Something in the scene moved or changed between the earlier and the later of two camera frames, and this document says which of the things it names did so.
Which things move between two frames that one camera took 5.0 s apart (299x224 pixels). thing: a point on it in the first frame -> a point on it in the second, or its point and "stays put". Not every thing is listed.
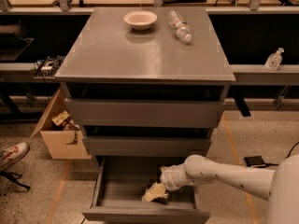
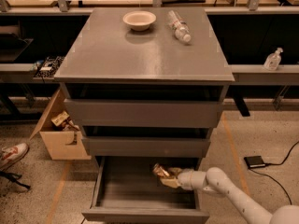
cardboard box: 62,144 stays put
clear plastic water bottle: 182,30 stays put
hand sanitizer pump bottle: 274,60 stays put
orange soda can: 163,199 -> 161,172
